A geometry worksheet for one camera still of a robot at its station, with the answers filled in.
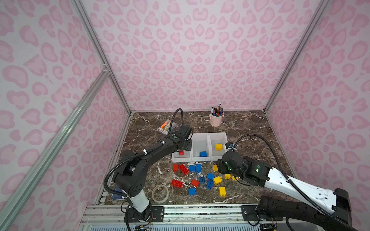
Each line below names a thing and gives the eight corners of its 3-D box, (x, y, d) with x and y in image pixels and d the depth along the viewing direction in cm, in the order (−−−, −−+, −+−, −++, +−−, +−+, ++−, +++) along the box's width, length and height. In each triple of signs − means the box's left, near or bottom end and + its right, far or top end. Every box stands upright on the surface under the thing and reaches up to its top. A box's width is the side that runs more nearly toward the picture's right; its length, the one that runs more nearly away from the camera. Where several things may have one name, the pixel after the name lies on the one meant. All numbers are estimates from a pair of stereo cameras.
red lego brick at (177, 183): (170, 185, 85) (170, 184, 83) (172, 180, 87) (172, 179, 85) (182, 188, 83) (182, 187, 82) (183, 183, 85) (183, 181, 84)
